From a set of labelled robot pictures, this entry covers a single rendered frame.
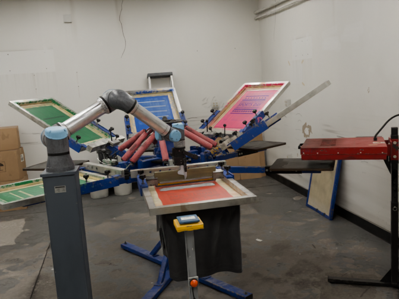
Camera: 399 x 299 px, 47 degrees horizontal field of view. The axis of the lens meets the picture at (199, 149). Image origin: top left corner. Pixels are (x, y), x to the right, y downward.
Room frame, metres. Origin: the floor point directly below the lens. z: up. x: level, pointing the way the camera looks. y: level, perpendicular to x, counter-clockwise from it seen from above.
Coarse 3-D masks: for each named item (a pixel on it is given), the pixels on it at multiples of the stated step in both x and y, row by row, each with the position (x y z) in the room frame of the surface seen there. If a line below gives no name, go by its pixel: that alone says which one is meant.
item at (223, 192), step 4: (188, 184) 2.93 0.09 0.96; (192, 184) 2.92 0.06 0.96; (196, 184) 2.92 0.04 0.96; (216, 184) 2.88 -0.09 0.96; (188, 188) 2.82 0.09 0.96; (192, 188) 2.81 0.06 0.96; (196, 188) 2.80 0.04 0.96; (200, 188) 2.79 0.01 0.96; (204, 188) 2.79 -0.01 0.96; (208, 188) 2.78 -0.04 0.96; (212, 188) 2.77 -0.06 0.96; (216, 188) 2.77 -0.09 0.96; (220, 188) 2.76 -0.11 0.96; (220, 192) 2.66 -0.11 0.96; (224, 192) 2.65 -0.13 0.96; (220, 196) 2.56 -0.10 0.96; (224, 196) 2.55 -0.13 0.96; (228, 196) 2.55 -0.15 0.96; (232, 196) 2.54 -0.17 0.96; (200, 200) 2.51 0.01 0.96; (204, 200) 2.51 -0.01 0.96
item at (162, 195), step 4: (184, 184) 2.94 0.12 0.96; (156, 188) 2.88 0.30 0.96; (160, 188) 2.87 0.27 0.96; (160, 192) 2.76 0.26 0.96; (164, 192) 2.75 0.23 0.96; (168, 192) 2.74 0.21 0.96; (172, 192) 2.74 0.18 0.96; (160, 196) 2.65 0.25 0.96; (164, 196) 2.65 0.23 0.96; (164, 200) 2.57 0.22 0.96; (168, 200) 2.56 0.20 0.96; (188, 200) 2.53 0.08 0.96; (192, 200) 2.52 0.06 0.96; (196, 200) 2.52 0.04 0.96; (164, 204) 2.48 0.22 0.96; (168, 204) 2.47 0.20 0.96
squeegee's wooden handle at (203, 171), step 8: (192, 168) 2.92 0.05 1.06; (200, 168) 2.93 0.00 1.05; (208, 168) 2.94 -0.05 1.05; (160, 176) 2.88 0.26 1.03; (168, 176) 2.89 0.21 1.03; (176, 176) 2.90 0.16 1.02; (184, 176) 2.91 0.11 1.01; (192, 176) 2.92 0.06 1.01; (200, 176) 2.93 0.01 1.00; (208, 176) 2.94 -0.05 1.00
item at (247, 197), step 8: (232, 184) 2.73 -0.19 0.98; (144, 192) 2.64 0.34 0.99; (240, 192) 2.56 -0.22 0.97; (248, 192) 2.48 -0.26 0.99; (152, 200) 2.45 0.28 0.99; (208, 200) 2.37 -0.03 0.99; (216, 200) 2.36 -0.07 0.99; (224, 200) 2.36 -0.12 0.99; (232, 200) 2.36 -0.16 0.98; (240, 200) 2.37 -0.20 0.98; (248, 200) 2.38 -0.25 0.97; (256, 200) 2.39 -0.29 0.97; (152, 208) 2.29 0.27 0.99; (160, 208) 2.29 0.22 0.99; (168, 208) 2.30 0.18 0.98; (176, 208) 2.31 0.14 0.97; (184, 208) 2.31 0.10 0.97; (192, 208) 2.32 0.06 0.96; (200, 208) 2.33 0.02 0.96; (208, 208) 2.34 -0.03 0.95
